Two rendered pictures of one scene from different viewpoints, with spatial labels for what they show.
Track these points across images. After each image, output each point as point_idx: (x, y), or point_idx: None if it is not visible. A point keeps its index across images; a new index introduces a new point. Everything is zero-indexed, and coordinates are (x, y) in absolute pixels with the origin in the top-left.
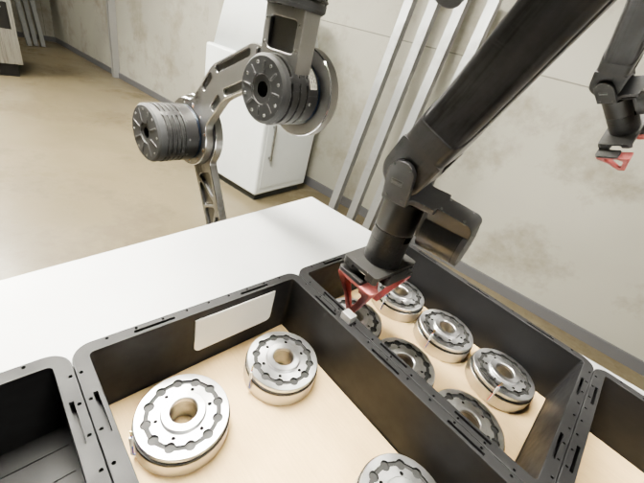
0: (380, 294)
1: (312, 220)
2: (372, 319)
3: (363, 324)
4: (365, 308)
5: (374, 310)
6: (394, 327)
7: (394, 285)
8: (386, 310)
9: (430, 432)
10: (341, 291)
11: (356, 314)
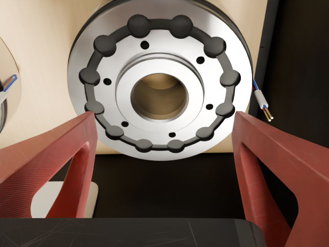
0: (82, 133)
1: None
2: (108, 59)
3: (165, 59)
4: (89, 102)
5: (72, 82)
6: (6, 1)
7: (38, 167)
8: (1, 64)
9: None
10: (96, 164)
11: (136, 96)
